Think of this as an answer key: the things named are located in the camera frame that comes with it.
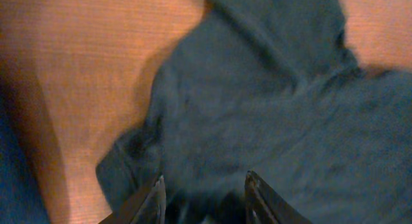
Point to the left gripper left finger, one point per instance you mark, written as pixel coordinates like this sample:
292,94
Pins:
146,206

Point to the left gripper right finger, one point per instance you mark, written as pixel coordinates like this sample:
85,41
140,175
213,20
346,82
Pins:
264,205

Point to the dark green t-shirt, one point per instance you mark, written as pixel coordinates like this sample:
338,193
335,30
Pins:
269,86

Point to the folded navy blue garment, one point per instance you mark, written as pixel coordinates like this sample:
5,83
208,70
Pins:
21,201

